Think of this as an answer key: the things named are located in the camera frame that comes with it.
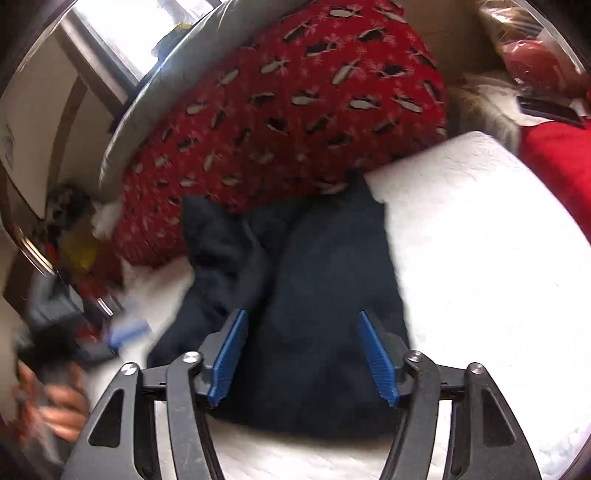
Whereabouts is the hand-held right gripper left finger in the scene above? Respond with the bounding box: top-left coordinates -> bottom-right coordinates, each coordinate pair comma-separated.
60,308 -> 249,480

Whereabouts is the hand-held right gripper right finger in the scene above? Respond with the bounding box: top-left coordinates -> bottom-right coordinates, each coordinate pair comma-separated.
356,311 -> 543,480

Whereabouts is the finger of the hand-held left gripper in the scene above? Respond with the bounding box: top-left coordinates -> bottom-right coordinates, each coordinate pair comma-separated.
78,342 -> 120,365
108,320 -> 151,348

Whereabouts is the navy blue zip jacket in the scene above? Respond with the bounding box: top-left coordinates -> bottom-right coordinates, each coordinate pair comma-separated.
147,178 -> 411,437

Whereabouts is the pile of dark clothes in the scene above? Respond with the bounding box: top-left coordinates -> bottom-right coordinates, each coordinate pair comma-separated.
46,182 -> 93,227

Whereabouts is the person's left hand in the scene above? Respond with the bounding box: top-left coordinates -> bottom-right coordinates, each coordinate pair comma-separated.
18,364 -> 92,445

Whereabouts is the yellow cardboard box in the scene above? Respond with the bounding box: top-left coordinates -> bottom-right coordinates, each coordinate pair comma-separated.
60,226 -> 101,274

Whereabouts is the white plastic bag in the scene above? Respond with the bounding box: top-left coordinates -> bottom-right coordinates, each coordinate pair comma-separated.
90,200 -> 124,237

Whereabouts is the white quilted mattress cover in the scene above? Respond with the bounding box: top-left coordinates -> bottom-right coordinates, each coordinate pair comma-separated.
88,130 -> 591,480

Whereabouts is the grey green pillow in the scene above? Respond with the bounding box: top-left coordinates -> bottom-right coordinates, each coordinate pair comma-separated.
98,0 -> 269,204

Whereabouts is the red penguin print blanket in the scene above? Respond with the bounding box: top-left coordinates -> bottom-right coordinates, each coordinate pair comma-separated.
113,0 -> 448,268

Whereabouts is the plain red blanket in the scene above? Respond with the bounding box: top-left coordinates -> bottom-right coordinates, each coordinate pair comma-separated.
519,121 -> 591,241

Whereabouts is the white fluffy cloth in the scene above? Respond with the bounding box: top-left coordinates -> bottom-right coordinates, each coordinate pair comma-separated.
448,74 -> 523,149

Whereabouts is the window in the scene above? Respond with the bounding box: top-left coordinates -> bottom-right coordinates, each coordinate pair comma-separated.
69,0 -> 227,93

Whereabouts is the pink plush toy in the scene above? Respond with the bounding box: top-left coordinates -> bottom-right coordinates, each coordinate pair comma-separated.
501,39 -> 578,93

